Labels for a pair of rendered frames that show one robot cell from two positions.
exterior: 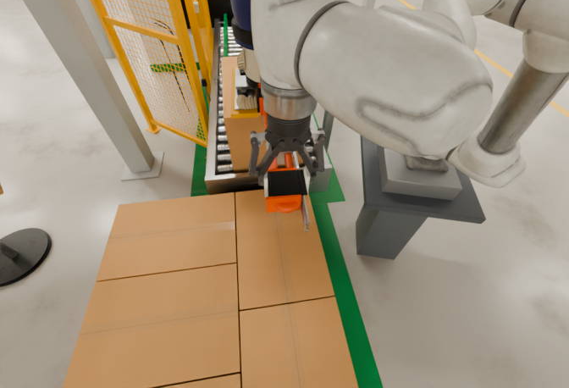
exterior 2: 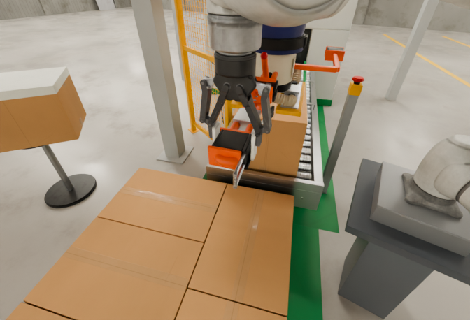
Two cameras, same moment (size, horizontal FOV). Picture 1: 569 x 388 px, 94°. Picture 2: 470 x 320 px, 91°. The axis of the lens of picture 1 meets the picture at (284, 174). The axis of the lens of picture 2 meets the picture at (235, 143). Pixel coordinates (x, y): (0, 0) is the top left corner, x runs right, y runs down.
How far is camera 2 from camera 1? 0.23 m
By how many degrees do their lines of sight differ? 22
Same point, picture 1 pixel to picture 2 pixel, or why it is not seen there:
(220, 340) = (159, 308)
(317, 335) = not seen: outside the picture
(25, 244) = (80, 184)
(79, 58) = (156, 65)
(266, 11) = not seen: outside the picture
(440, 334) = not seen: outside the picture
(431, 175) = (436, 216)
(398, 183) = (389, 213)
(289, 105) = (223, 33)
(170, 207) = (173, 180)
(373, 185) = (361, 210)
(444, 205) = (452, 258)
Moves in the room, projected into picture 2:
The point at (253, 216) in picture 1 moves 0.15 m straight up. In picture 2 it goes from (234, 207) to (234, 188)
